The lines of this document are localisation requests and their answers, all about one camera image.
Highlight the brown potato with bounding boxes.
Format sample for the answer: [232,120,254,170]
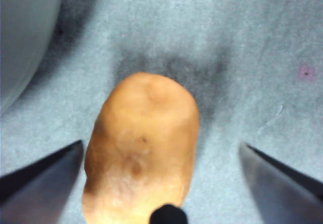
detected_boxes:
[82,72,200,224]

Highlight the pale green electric cooking pot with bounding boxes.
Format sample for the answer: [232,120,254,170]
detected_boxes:
[0,0,64,111]

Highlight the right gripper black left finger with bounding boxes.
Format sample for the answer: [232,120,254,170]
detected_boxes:
[0,139,84,224]

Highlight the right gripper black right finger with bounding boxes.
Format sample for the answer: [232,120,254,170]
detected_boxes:
[238,142,323,224]

